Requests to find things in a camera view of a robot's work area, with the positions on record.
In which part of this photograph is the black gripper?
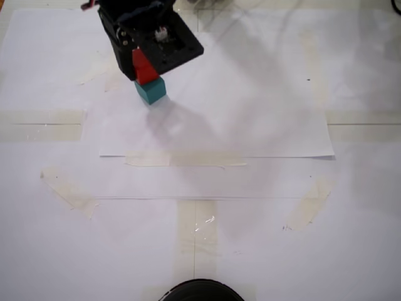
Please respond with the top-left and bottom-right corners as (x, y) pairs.
(96, 0), (175, 82)

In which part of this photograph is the red wooden cube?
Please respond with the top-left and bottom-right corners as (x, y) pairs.
(131, 48), (160, 86)

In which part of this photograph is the teal blue wooden cube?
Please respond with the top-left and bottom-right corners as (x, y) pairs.
(134, 77), (167, 106)

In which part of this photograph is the small white paper sheet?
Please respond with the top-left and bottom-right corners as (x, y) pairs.
(93, 31), (335, 161)

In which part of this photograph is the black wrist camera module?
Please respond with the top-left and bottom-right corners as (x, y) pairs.
(137, 13), (205, 76)

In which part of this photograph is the black round camera base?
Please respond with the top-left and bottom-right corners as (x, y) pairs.
(159, 278), (246, 301)

